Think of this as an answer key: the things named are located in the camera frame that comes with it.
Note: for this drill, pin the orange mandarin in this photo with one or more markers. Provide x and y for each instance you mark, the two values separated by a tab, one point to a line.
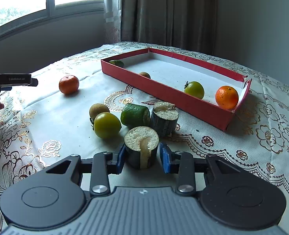
226	97
69	84

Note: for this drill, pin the orange mandarin in box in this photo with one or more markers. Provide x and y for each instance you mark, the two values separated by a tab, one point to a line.
226	97

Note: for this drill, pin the red shallow cardboard box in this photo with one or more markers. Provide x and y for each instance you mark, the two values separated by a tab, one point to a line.
170	71

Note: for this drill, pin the small brown fruit in box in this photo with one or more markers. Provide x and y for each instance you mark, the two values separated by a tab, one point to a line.
145	74

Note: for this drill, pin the green fruit at box corner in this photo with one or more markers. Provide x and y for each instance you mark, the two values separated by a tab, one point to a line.
118	63

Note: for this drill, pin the green cucumber piece toy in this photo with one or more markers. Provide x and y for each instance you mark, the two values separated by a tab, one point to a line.
135	115

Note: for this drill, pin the floral gold white tablecloth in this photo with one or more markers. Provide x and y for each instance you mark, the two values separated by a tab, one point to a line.
40	125

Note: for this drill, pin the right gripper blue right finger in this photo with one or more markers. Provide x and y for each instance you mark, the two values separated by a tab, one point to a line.
182	164

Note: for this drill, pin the sushi roll toy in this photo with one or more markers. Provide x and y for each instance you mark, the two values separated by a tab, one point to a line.
141	144
164	118

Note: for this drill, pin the green tomato in box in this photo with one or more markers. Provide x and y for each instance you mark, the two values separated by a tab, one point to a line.
194	89

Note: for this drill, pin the brown patterned curtain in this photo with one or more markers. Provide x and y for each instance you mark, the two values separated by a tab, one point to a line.
186	24

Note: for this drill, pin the green tomato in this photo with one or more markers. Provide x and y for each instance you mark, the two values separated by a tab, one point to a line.
106	125
194	89

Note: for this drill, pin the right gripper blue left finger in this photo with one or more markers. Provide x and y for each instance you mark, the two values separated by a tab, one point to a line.
103	164

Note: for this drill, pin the brown kiwi fruit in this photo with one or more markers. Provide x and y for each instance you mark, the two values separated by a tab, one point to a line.
96	109

